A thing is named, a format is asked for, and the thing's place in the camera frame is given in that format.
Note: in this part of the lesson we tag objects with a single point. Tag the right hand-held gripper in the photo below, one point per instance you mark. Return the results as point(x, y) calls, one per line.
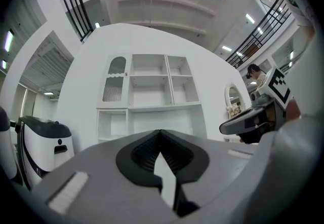
point(276, 86)

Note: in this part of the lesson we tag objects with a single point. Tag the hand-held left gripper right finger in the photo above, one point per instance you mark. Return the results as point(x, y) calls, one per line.
point(215, 167)

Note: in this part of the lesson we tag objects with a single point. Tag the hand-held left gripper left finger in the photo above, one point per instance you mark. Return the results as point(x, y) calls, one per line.
point(101, 180)

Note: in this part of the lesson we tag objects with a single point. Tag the person's right forearm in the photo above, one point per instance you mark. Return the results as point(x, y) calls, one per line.
point(293, 111)

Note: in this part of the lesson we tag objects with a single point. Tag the pink flower bouquet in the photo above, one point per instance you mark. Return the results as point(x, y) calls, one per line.
point(234, 111)

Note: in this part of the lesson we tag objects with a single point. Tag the white oval mirror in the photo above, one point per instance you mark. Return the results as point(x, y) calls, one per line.
point(235, 96)

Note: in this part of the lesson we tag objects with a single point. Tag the white and black robot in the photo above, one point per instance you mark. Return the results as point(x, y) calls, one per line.
point(43, 147)

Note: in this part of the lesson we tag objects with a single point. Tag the black metal railing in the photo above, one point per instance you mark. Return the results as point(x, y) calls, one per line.
point(263, 33)
point(73, 2)

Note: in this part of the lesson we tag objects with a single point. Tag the white shelf hutch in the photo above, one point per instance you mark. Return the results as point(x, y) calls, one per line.
point(149, 91)

